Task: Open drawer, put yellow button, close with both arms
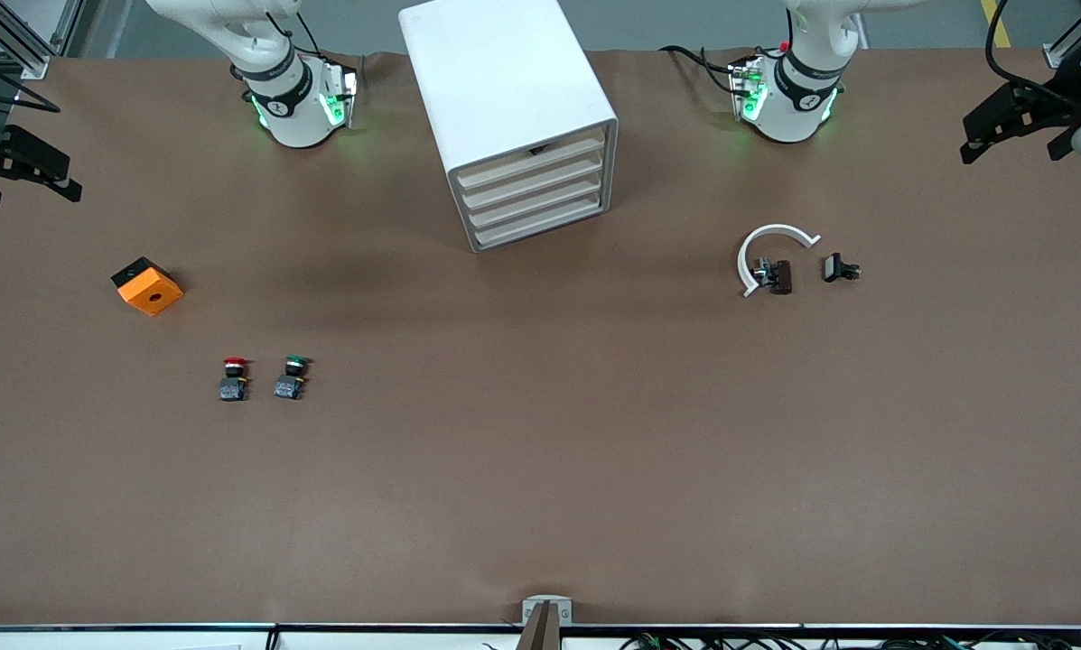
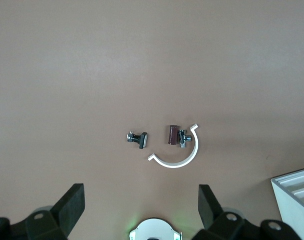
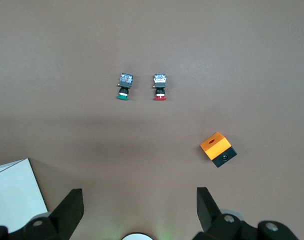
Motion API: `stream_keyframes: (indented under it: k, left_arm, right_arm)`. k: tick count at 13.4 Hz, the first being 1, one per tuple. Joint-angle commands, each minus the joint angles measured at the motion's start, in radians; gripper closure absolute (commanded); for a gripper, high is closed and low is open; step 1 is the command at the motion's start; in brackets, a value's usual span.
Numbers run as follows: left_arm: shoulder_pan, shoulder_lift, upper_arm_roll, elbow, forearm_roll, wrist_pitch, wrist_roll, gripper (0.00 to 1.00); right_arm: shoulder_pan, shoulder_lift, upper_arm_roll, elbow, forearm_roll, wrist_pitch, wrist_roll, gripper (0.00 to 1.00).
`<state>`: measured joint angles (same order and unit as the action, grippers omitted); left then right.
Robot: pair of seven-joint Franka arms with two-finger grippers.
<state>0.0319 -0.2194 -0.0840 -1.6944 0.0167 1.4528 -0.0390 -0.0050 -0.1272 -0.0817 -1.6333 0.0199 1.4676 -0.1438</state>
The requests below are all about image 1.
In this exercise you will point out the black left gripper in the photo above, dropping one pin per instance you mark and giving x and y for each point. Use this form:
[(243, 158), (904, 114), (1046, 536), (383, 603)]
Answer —
[(1048, 101)]

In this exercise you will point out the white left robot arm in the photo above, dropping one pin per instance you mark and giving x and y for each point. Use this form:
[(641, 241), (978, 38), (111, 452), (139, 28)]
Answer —
[(788, 113)]

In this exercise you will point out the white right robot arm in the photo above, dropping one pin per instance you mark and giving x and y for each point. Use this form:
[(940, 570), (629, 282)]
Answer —
[(292, 113)]

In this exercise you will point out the orange button box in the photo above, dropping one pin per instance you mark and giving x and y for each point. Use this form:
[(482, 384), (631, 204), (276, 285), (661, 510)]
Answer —
[(152, 293)]

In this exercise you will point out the red push button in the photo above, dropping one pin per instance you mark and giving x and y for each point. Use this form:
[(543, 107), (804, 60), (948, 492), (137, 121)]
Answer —
[(233, 379)]

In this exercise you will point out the green push button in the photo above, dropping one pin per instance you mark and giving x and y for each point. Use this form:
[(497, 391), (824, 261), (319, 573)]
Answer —
[(291, 377)]

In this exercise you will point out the white curved plastic clip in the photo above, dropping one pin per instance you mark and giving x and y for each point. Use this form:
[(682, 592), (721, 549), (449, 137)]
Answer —
[(775, 229)]

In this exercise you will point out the small brown electrical component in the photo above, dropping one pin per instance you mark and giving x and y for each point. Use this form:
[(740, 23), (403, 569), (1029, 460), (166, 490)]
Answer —
[(779, 276)]

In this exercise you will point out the small black switch component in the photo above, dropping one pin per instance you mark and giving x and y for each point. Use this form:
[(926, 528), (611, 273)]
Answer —
[(834, 267)]

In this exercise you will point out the black table edge rail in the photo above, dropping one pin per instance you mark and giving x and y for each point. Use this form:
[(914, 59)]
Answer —
[(233, 626)]

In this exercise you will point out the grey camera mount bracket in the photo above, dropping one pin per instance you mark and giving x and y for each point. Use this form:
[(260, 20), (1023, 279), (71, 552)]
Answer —
[(547, 612)]

